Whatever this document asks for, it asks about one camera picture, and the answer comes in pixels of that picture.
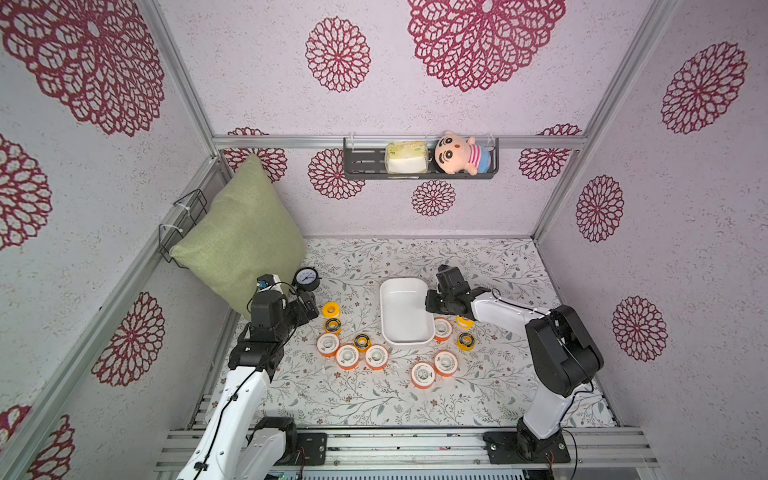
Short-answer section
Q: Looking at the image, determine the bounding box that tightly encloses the orange white tape roll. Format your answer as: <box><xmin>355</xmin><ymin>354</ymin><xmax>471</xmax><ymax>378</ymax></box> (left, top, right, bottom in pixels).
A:
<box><xmin>434</xmin><ymin>318</ymin><xmax>453</xmax><ymax>343</ymax></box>
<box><xmin>433</xmin><ymin>350</ymin><xmax>459</xmax><ymax>377</ymax></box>
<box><xmin>410</xmin><ymin>362</ymin><xmax>437</xmax><ymax>389</ymax></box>
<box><xmin>316</xmin><ymin>333</ymin><xmax>340</xmax><ymax>358</ymax></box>
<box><xmin>335</xmin><ymin>344</ymin><xmax>360</xmax><ymax>371</ymax></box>
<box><xmin>365</xmin><ymin>344</ymin><xmax>389</xmax><ymax>371</ymax></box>

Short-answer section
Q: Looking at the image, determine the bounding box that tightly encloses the yellow black tape roll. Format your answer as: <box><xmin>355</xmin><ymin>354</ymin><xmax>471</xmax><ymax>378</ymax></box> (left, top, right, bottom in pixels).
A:
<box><xmin>324</xmin><ymin>318</ymin><xmax>342</xmax><ymax>335</ymax></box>
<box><xmin>456</xmin><ymin>332</ymin><xmax>477</xmax><ymax>352</ymax></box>
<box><xmin>354</xmin><ymin>333</ymin><xmax>372</xmax><ymax>352</ymax></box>

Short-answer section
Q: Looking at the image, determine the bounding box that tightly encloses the white plastic storage box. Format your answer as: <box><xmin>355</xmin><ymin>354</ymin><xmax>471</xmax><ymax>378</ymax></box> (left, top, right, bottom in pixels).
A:
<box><xmin>379</xmin><ymin>278</ymin><xmax>435</xmax><ymax>347</ymax></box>

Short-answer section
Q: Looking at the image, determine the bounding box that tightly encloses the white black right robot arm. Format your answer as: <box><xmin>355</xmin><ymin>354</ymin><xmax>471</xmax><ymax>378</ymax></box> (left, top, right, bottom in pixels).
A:
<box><xmin>425</xmin><ymin>265</ymin><xmax>604</xmax><ymax>459</ymax></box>

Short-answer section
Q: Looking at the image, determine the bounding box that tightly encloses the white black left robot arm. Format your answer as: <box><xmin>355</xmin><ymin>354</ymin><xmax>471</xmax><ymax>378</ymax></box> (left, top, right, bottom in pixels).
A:
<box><xmin>177</xmin><ymin>287</ymin><xmax>319</xmax><ymax>479</ymax></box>

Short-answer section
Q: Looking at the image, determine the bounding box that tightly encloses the orange white tape roll bottom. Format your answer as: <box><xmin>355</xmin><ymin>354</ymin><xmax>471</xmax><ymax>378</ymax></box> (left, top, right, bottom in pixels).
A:
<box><xmin>410</xmin><ymin>362</ymin><xmax>437</xmax><ymax>389</ymax></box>

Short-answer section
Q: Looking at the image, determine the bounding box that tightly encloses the black pressure gauge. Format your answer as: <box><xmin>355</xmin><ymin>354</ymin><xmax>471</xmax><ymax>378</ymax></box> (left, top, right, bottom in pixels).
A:
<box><xmin>292</xmin><ymin>267</ymin><xmax>321</xmax><ymax>292</ymax></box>

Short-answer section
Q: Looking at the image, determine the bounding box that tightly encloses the green square pillow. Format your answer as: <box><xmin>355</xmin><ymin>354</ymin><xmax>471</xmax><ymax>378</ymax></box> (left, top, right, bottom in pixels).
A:
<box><xmin>170</xmin><ymin>154</ymin><xmax>307</xmax><ymax>318</ymax></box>

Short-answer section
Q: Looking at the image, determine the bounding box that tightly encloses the plush doll striped shirt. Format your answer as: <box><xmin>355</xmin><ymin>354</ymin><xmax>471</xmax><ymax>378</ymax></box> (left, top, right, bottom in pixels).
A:
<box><xmin>434</xmin><ymin>131</ymin><xmax>491</xmax><ymax>176</ymax></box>

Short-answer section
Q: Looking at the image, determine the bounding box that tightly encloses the yellow green sponge pack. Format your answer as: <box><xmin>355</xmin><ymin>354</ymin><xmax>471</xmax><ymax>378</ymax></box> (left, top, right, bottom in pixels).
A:
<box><xmin>385</xmin><ymin>141</ymin><xmax>429</xmax><ymax>174</ymax></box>

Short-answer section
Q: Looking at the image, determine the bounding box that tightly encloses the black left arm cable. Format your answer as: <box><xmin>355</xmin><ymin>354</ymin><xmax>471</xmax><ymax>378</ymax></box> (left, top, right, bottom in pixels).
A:
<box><xmin>191</xmin><ymin>281</ymin><xmax>313</xmax><ymax>480</ymax></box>

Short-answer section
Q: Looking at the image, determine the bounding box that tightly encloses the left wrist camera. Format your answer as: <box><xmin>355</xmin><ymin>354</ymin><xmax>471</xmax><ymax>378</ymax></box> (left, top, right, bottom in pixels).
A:
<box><xmin>256</xmin><ymin>274</ymin><xmax>283</xmax><ymax>294</ymax></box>

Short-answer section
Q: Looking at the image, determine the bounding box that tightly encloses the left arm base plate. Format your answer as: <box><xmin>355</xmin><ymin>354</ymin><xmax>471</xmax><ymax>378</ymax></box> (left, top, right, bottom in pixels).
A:
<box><xmin>275</xmin><ymin>433</ymin><xmax>328</xmax><ymax>467</ymax></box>

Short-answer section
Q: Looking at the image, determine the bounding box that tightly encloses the black wire wall rack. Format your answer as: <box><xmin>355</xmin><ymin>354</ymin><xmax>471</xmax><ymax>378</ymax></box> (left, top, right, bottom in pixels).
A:
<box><xmin>157</xmin><ymin>189</ymin><xmax>208</xmax><ymax>269</ymax></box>

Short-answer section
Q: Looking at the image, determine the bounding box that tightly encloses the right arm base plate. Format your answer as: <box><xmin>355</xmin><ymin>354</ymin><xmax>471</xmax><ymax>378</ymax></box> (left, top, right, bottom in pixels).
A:
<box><xmin>482</xmin><ymin>430</ymin><xmax>571</xmax><ymax>465</ymax></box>

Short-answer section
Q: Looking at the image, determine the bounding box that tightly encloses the black wall shelf basket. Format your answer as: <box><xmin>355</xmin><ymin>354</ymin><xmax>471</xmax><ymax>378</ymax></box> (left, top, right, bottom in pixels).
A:
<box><xmin>342</xmin><ymin>136</ymin><xmax>499</xmax><ymax>180</ymax></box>

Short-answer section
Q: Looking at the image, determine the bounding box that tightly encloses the aluminium front rail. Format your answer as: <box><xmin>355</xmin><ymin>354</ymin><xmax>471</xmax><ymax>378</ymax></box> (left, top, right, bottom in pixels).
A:
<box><xmin>154</xmin><ymin>426</ymin><xmax>660</xmax><ymax>472</ymax></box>

